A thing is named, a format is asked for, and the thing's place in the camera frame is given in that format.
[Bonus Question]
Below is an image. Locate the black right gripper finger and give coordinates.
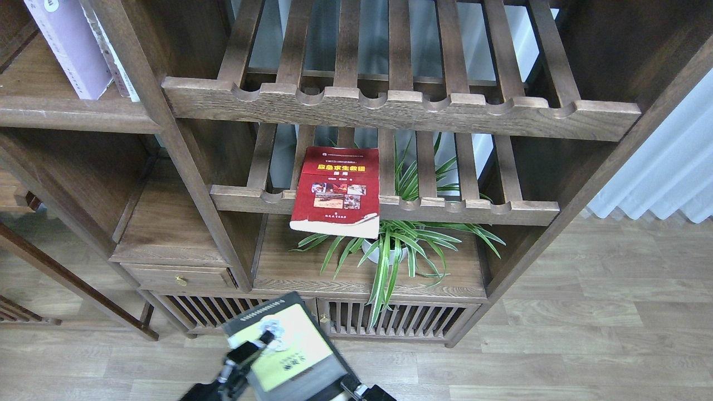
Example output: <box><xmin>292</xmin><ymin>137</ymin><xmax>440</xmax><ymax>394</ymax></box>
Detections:
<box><xmin>340</xmin><ymin>375</ymin><xmax>395</xmax><ymax>401</ymax></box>

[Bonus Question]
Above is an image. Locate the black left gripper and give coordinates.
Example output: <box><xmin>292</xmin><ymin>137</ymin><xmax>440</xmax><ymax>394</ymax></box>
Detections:
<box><xmin>180</xmin><ymin>331</ymin><xmax>275</xmax><ymax>400</ymax></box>

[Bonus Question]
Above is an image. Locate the yellow and black thick book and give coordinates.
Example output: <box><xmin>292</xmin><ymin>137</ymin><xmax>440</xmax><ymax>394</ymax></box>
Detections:
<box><xmin>222</xmin><ymin>292</ymin><xmax>352</xmax><ymax>400</ymax></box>

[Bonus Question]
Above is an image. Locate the red paperback book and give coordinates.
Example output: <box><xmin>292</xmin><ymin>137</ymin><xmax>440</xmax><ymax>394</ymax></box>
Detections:
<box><xmin>290</xmin><ymin>146</ymin><xmax>379</xmax><ymax>239</ymax></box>

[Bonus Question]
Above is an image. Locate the white and lilac book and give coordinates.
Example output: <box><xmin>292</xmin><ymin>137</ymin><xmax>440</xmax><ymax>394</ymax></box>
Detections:
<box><xmin>25</xmin><ymin>1</ymin><xmax>112</xmax><ymax>100</ymax></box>

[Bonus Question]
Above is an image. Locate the white plant pot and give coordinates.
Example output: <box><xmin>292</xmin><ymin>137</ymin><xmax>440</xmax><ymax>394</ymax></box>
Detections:
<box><xmin>362</xmin><ymin>237</ymin><xmax>409</xmax><ymax>265</ymax></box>

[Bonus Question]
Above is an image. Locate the green spider plant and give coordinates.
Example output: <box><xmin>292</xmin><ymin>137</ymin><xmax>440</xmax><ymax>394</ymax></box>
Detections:
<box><xmin>290</xmin><ymin>139</ymin><xmax>506</xmax><ymax>329</ymax></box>

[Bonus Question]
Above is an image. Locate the dark wooden bookshelf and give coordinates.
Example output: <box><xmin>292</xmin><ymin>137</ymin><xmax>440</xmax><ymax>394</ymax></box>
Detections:
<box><xmin>2</xmin><ymin>1</ymin><xmax>711</xmax><ymax>347</ymax></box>

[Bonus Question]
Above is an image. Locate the dark wooden side furniture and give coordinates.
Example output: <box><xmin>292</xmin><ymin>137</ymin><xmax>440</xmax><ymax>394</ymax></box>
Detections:
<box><xmin>2</xmin><ymin>169</ymin><xmax>159</xmax><ymax>341</ymax></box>

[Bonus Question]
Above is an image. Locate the standing book with pink spine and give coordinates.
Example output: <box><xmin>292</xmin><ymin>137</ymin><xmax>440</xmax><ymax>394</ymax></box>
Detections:
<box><xmin>80</xmin><ymin>1</ymin><xmax>140</xmax><ymax>102</ymax></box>

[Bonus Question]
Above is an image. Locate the white curtain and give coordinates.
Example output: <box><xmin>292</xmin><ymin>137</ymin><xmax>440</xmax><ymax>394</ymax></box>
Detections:
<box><xmin>587</xmin><ymin>72</ymin><xmax>712</xmax><ymax>223</ymax></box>

